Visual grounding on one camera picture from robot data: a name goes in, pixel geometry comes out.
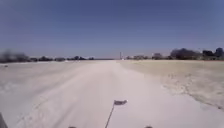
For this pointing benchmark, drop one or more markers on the low dark row of trees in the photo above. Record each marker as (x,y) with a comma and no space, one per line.
(13,58)

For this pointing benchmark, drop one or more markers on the pale sandy dirt track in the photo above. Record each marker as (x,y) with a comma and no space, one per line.
(100,87)

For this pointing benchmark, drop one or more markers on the dry yellowish grass field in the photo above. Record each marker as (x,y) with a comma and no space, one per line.
(193,76)

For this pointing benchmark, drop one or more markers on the pale grey bare ground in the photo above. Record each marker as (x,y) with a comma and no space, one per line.
(26,76)

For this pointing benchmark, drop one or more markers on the distant thin tower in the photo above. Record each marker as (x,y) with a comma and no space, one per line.
(120,56)

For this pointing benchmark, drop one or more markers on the tall dark row of trees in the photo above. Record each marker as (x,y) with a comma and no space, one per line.
(183,54)

